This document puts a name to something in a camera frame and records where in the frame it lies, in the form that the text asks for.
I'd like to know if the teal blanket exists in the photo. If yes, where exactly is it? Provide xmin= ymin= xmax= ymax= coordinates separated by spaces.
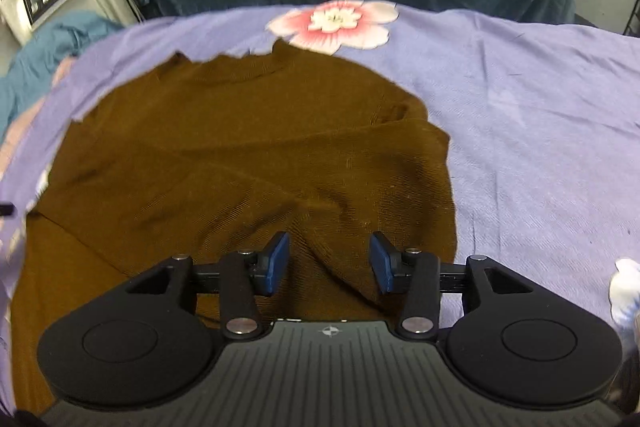
xmin=0 ymin=0 xmax=243 ymax=142

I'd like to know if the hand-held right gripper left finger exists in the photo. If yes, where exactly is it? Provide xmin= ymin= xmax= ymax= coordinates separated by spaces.
xmin=125 ymin=231 xmax=291 ymax=341

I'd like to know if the pink cloth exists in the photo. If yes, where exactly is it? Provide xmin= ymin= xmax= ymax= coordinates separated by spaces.
xmin=0 ymin=56 xmax=80 ymax=180

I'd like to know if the purple floral bed sheet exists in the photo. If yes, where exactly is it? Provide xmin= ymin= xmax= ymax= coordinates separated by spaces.
xmin=0 ymin=0 xmax=640 ymax=408

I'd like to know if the brown knit sweater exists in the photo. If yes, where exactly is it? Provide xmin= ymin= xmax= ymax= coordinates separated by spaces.
xmin=9 ymin=39 xmax=458 ymax=414

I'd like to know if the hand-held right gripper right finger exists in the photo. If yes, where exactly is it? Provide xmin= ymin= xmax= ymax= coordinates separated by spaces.
xmin=368 ymin=231 xmax=535 ymax=339

